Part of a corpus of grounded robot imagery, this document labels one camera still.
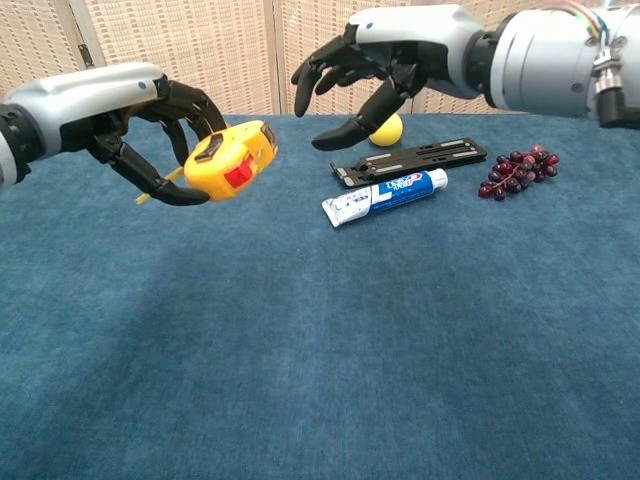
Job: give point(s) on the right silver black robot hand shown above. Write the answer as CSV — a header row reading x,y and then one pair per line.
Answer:
x,y
385,65

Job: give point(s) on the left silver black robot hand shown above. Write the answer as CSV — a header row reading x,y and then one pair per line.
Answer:
x,y
115,130

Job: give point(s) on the yellow tape measure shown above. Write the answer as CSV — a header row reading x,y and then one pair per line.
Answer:
x,y
227,162

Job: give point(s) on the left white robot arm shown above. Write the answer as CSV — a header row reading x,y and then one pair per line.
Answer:
x,y
10,155

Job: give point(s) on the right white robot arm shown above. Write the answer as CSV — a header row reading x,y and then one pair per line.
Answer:
x,y
560,55

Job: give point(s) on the yellow ball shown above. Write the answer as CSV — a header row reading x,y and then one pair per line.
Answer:
x,y
387,131

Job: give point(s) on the black folding laptop stand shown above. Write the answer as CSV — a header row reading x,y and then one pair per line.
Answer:
x,y
410,161

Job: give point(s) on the woven folding screen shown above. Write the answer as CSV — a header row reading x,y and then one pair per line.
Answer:
x,y
210,50

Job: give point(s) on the blue white toothpaste tube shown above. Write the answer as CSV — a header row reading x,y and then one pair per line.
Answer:
x,y
382,196

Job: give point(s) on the red grape bunch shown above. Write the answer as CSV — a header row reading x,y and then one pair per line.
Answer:
x,y
520,171

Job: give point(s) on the blue table cloth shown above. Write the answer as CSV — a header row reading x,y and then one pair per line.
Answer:
x,y
320,310

